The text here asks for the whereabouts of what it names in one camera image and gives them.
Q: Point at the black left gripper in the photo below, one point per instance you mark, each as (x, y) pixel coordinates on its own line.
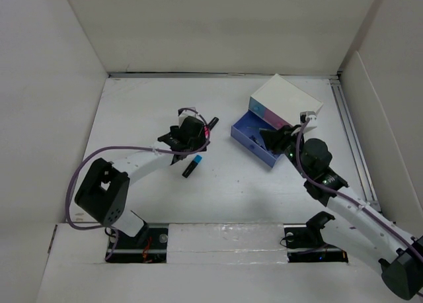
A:
(199, 141)

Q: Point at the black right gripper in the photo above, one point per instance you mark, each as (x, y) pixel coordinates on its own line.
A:
(277, 139)

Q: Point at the small black object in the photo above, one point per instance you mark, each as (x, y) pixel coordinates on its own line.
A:
(191, 166)

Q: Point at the dark slim pen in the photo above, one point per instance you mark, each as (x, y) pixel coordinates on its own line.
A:
(255, 140)

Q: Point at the dark blue drawer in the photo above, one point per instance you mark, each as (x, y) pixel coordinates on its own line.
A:
(247, 132)

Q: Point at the light blue drawer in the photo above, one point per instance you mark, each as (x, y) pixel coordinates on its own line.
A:
(256, 107)

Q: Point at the pink drawer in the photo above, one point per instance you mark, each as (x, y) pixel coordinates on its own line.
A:
(274, 120)

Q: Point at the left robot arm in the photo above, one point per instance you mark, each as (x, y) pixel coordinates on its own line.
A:
(103, 192)

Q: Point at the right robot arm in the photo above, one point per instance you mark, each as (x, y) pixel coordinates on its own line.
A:
(350, 223)

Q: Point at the black pink highlighter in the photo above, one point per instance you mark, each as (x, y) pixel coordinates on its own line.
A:
(211, 125)

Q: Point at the white drawer cabinet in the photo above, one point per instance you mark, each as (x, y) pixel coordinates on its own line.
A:
(285, 99)

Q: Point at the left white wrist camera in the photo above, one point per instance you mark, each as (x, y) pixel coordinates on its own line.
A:
(184, 113)

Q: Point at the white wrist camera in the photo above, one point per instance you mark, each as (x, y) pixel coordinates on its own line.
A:
(184, 113)
(308, 120)

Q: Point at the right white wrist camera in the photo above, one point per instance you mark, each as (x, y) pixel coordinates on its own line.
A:
(308, 120)

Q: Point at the aluminium rail right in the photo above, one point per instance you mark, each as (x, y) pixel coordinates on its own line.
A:
(357, 153)

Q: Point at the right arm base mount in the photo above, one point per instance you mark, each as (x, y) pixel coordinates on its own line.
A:
(305, 244)

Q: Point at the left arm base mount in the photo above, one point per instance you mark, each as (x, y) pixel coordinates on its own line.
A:
(149, 247)

